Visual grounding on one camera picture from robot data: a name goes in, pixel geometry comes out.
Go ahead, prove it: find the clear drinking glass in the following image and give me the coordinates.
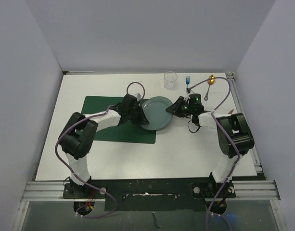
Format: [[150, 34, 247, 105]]
[[164, 71, 178, 90]]

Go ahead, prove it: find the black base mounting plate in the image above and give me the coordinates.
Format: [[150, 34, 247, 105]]
[[63, 178, 236, 213]]

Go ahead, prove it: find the dark green placemat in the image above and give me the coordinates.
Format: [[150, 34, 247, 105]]
[[81, 96, 156, 144]]

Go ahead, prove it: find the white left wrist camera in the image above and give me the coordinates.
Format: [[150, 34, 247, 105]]
[[135, 93, 141, 101]]

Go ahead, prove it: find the blue metal fork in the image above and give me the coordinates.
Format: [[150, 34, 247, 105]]
[[185, 76, 190, 89]]

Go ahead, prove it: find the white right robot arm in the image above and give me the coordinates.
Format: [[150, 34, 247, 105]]
[[166, 93, 255, 197]]

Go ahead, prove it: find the iridescent gold spoon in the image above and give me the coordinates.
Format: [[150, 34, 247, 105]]
[[204, 75, 215, 101]]

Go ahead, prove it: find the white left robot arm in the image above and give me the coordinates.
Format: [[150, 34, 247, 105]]
[[56, 94, 149, 198]]

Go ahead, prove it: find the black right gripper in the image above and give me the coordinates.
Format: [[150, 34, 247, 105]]
[[166, 97, 193, 118]]

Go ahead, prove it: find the teal ceramic plate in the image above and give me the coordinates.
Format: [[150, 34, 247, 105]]
[[141, 96, 173, 131]]

